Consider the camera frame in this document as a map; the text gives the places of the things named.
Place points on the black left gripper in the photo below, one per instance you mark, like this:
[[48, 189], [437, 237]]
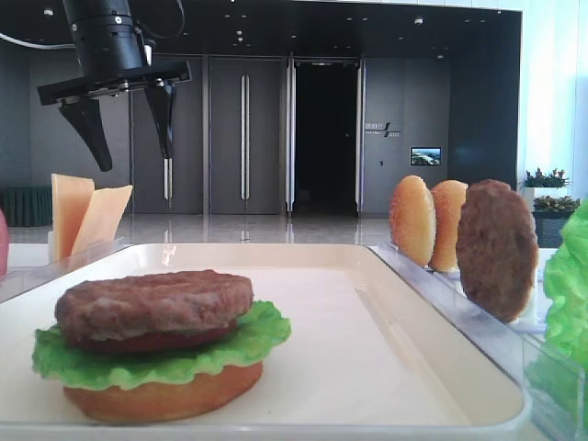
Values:
[[82, 111]]

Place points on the orange cheese slice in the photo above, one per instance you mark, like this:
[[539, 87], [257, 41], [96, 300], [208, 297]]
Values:
[[102, 217], [70, 197]]

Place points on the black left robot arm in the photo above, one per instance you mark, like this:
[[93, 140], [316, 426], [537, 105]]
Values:
[[112, 53]]

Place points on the red tomato slice standing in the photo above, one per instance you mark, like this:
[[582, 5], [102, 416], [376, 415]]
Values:
[[4, 244]]

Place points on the brown meat patty on tray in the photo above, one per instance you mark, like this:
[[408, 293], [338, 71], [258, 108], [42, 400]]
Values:
[[177, 303]]

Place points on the red tomato slice in burger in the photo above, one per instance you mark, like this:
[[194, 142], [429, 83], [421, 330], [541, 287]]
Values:
[[155, 342]]

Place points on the green lettuce leaf on tray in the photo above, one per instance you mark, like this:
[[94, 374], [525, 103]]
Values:
[[257, 333]]

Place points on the brown meat patty standing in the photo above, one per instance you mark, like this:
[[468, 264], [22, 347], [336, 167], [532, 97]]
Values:
[[497, 250]]

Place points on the green lettuce leaf standing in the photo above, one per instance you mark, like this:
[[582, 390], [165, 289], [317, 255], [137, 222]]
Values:
[[565, 283]]

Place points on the bottom bun in burger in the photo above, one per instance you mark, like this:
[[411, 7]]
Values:
[[159, 402]]

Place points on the brown bun half left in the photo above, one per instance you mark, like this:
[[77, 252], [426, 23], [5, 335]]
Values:
[[412, 219]]

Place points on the brown bun half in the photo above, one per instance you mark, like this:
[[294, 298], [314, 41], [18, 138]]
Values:
[[412, 219], [448, 196]]

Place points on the brown bun half right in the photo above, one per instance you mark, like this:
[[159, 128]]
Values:
[[448, 196]]

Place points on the cream rectangular metal tray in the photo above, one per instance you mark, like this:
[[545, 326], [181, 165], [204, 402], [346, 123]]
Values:
[[368, 357]]

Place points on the potted plants planter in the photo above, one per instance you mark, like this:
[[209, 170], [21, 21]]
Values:
[[549, 199]]

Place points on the long clear left rail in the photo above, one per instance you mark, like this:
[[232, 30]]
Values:
[[31, 266]]

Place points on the long clear rail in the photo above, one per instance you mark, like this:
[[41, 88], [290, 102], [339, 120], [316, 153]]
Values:
[[556, 383], [31, 266]]

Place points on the small wall screen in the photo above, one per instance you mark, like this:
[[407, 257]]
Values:
[[426, 156]]

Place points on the long clear right rail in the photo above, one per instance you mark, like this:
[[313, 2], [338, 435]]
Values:
[[556, 383]]

